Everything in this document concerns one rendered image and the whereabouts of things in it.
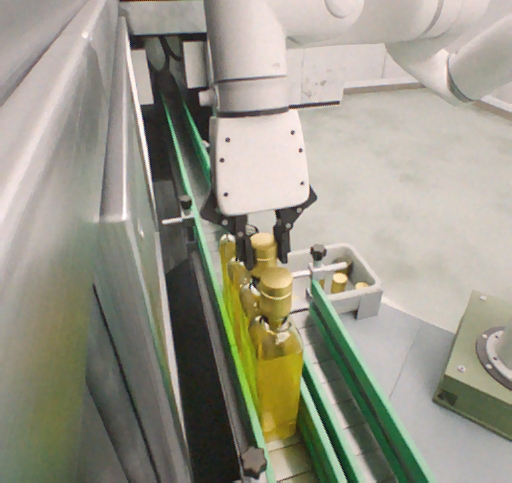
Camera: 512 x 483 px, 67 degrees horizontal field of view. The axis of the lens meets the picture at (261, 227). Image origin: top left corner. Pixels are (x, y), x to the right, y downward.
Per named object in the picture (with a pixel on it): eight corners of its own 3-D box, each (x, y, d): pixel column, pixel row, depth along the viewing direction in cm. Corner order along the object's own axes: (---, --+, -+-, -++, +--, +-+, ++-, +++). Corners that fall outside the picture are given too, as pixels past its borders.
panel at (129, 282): (137, 151, 111) (111, 16, 91) (148, 150, 111) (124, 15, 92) (163, 499, 40) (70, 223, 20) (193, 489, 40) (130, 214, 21)
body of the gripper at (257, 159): (207, 105, 35) (221, 222, 39) (312, 95, 37) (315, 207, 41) (196, 103, 42) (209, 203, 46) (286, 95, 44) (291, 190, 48)
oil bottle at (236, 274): (230, 348, 67) (224, 250, 55) (262, 340, 69) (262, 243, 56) (238, 376, 63) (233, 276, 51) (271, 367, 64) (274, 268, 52)
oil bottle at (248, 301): (240, 376, 63) (235, 276, 50) (274, 367, 64) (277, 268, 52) (250, 408, 58) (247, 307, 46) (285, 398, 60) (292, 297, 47)
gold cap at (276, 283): (296, 300, 44) (298, 270, 41) (284, 323, 41) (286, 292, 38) (267, 291, 45) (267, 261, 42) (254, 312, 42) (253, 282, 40)
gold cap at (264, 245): (245, 263, 48) (244, 234, 46) (272, 258, 49) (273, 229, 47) (253, 282, 45) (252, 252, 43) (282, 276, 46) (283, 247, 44)
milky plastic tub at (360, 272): (265, 283, 99) (265, 256, 94) (345, 266, 104) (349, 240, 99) (288, 335, 85) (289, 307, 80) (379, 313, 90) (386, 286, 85)
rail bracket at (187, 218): (167, 246, 91) (158, 196, 84) (196, 241, 93) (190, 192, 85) (168, 256, 88) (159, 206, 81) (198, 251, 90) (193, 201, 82)
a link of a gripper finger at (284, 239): (279, 210, 43) (282, 265, 45) (306, 206, 43) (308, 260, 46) (270, 202, 46) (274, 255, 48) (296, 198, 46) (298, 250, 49)
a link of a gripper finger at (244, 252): (219, 220, 41) (226, 276, 43) (249, 215, 42) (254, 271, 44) (214, 211, 44) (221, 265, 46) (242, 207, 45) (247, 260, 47)
